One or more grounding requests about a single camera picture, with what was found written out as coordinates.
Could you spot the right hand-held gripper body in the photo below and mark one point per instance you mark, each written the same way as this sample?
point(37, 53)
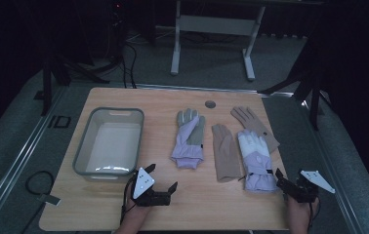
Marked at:
point(306, 188)

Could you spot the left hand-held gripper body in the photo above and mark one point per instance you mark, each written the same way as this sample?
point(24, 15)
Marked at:
point(144, 182)

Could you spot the beige fabric glove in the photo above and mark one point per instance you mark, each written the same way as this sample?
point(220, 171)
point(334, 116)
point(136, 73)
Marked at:
point(225, 152)
point(252, 120)

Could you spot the person's right hand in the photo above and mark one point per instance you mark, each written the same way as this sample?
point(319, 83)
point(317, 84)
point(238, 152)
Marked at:
point(299, 211)

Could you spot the person's left hand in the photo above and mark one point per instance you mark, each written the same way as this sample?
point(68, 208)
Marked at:
point(137, 212)

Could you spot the purple ski glove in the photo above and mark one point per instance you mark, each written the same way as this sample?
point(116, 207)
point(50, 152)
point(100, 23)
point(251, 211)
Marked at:
point(257, 159)
point(189, 139)

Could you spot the grey plastic bin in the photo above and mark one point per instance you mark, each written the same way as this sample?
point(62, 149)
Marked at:
point(111, 146)

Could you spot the black metal stand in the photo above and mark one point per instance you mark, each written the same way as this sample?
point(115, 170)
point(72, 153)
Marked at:
point(46, 84)
point(314, 97)

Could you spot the round table grommet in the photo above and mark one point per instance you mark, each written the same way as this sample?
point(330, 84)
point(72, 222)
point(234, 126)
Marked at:
point(210, 104)

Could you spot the grey floor plate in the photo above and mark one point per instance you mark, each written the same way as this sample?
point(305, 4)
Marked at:
point(49, 199)

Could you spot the black equipment tower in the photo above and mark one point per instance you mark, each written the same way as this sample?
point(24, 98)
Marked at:
point(118, 29)

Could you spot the metal floor rail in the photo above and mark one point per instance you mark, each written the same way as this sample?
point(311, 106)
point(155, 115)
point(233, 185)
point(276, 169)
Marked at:
point(332, 169)
point(16, 159)

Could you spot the white desk frame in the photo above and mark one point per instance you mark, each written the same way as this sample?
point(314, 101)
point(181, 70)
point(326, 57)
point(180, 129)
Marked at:
point(216, 25)

